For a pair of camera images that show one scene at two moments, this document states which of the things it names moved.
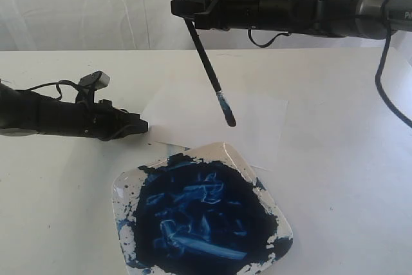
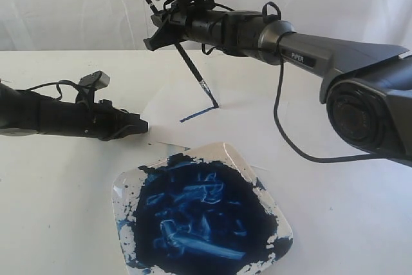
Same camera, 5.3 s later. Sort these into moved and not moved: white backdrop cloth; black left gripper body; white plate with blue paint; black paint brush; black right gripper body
Moved: black paint brush; black right gripper body
Not moved: white backdrop cloth; black left gripper body; white plate with blue paint
